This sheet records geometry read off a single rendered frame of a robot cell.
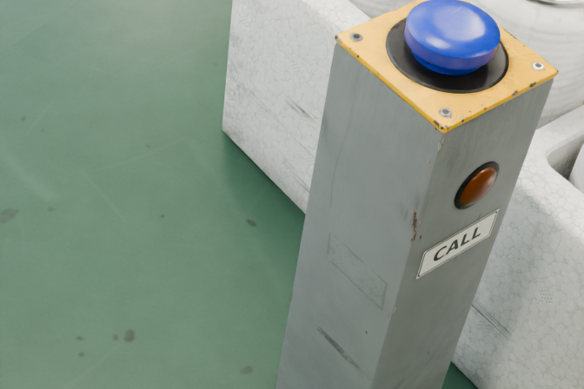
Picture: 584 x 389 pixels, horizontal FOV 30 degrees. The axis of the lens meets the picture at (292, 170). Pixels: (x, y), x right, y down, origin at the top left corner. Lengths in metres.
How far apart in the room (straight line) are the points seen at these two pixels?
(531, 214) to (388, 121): 0.18
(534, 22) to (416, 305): 0.18
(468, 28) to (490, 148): 0.05
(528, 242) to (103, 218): 0.32
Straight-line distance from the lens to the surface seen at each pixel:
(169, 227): 0.80
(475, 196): 0.49
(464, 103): 0.45
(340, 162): 0.51
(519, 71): 0.48
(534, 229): 0.63
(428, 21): 0.47
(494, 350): 0.71
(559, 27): 0.63
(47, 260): 0.79
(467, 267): 0.56
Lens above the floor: 0.61
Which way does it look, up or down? 45 degrees down
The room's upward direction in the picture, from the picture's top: 9 degrees clockwise
